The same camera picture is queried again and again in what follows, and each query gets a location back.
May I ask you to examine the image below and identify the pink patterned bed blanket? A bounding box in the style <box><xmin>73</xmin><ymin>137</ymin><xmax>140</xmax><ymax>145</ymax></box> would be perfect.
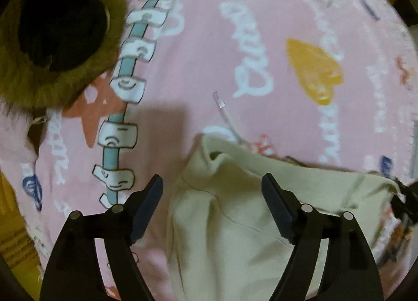
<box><xmin>1</xmin><ymin>0</ymin><xmax>417</xmax><ymax>300</ymax></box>

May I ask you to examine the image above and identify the pink fluffy garment on bed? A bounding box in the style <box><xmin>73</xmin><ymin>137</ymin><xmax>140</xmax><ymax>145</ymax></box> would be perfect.
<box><xmin>1</xmin><ymin>100</ymin><xmax>38</xmax><ymax>186</ymax></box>

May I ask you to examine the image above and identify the wooden slatted headboard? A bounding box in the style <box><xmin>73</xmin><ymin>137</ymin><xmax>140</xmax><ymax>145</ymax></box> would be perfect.
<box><xmin>1</xmin><ymin>173</ymin><xmax>41</xmax><ymax>298</ymax></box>

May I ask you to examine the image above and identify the black fur-trimmed coat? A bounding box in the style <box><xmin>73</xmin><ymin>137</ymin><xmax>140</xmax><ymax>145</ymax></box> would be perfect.
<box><xmin>1</xmin><ymin>0</ymin><xmax>127</xmax><ymax>112</ymax></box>

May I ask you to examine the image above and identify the beige zip hoodie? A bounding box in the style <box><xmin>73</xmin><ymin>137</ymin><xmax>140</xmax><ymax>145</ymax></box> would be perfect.
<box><xmin>164</xmin><ymin>91</ymin><xmax>401</xmax><ymax>301</ymax></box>

